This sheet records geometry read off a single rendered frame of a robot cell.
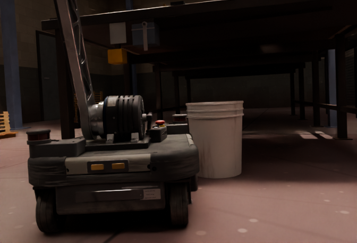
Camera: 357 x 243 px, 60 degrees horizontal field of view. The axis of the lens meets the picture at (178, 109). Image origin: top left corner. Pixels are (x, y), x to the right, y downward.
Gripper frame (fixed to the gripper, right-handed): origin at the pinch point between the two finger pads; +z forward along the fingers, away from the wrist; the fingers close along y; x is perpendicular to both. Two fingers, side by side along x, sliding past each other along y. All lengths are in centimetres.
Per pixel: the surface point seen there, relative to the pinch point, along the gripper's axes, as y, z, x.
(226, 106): -34, 65, 39
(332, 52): 118, 22, -144
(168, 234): -85, 99, 80
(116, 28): 12, 17, 86
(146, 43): 1, 28, 71
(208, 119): -32, 71, 48
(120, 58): 8, 35, 86
